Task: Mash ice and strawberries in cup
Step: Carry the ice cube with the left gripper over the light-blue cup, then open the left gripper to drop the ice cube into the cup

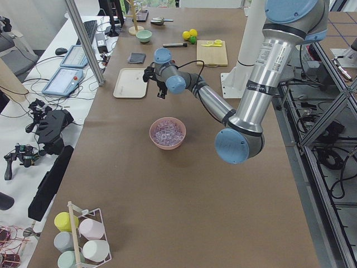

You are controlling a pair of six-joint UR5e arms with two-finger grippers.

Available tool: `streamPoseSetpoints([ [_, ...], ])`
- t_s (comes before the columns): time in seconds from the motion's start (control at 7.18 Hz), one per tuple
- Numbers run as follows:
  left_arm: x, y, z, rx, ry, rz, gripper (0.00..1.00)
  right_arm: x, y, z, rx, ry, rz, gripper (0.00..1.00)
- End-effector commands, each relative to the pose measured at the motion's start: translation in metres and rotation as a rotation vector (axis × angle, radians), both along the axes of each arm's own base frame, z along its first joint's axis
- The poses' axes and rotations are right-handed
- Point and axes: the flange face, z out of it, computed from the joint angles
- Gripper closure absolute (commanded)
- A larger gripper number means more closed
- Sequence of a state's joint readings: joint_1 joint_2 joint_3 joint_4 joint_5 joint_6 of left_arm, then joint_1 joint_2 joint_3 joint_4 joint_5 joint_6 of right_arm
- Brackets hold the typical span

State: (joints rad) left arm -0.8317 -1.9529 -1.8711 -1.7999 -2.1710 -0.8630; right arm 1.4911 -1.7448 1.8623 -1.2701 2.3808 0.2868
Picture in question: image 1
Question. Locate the teach pendant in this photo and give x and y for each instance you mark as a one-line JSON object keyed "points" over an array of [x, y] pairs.
{"points": [[74, 58], [63, 82]]}

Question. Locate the mint green bowl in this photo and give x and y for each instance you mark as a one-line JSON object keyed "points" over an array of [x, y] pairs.
{"points": [[144, 36]]}

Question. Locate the lemon slice upper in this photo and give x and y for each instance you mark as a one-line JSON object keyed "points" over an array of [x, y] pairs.
{"points": [[218, 42]]}

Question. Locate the wooden cup stand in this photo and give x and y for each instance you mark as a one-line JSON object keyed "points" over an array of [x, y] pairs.
{"points": [[133, 14]]}

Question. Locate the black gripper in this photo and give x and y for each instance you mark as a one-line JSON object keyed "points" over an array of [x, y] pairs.
{"points": [[160, 86]]}

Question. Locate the steel ice scoop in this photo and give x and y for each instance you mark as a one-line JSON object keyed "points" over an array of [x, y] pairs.
{"points": [[159, 21]]}

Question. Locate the cream rabbit serving tray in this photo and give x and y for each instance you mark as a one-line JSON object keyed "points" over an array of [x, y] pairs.
{"points": [[130, 84]]}

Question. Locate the teach pendant near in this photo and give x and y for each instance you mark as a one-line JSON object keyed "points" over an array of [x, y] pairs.
{"points": [[63, 82]]}

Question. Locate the yellow plastic knife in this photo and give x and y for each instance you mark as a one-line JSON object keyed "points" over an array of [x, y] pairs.
{"points": [[208, 45]]}

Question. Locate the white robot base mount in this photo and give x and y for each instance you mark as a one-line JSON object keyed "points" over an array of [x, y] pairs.
{"points": [[233, 83]]}

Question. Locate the white wire cup rack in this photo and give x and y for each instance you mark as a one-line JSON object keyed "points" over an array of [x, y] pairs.
{"points": [[82, 240]]}

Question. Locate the yellow lemon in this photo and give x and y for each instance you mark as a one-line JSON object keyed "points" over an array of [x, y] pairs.
{"points": [[186, 35], [193, 32]]}

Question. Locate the yellow lemon lower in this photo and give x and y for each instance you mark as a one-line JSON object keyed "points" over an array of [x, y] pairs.
{"points": [[193, 32]]}

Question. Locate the teach pendant far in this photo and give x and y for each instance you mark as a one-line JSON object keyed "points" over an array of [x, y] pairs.
{"points": [[74, 58]]}

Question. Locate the pink bowl of ice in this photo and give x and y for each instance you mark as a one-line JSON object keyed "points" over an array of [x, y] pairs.
{"points": [[167, 133]]}

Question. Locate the bamboo cutting board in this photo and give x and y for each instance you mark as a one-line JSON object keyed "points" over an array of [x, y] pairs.
{"points": [[211, 56]]}

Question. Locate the green lime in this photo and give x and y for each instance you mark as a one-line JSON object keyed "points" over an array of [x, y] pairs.
{"points": [[192, 40]]}

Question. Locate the yellow lemon upper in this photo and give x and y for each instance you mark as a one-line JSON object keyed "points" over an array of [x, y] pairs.
{"points": [[186, 35]]}

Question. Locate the grey folded cloth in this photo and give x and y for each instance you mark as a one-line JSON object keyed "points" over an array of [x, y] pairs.
{"points": [[136, 58]]}

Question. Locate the steel muddler black tip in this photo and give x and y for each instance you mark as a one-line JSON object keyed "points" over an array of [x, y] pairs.
{"points": [[175, 45]]}

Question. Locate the aluminium frame post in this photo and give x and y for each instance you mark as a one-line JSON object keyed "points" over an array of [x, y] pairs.
{"points": [[85, 42]]}

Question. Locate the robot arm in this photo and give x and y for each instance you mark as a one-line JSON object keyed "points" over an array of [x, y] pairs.
{"points": [[287, 24]]}

